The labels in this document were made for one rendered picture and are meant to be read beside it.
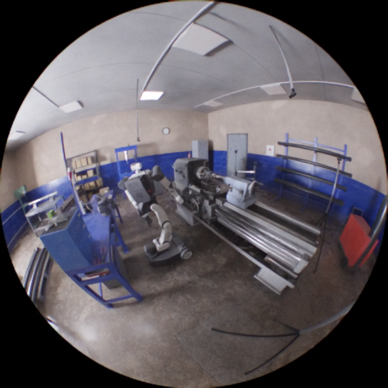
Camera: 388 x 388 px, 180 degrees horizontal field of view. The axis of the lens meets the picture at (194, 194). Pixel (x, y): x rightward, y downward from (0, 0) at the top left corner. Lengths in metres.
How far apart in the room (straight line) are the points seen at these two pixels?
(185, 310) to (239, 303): 0.64
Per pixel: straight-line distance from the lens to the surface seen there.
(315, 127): 4.47
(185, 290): 1.78
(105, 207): 1.85
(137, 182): 1.25
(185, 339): 1.64
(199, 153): 5.84
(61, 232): 1.07
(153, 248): 1.87
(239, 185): 1.69
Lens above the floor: 1.63
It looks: 23 degrees down
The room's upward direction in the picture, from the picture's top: 2 degrees counter-clockwise
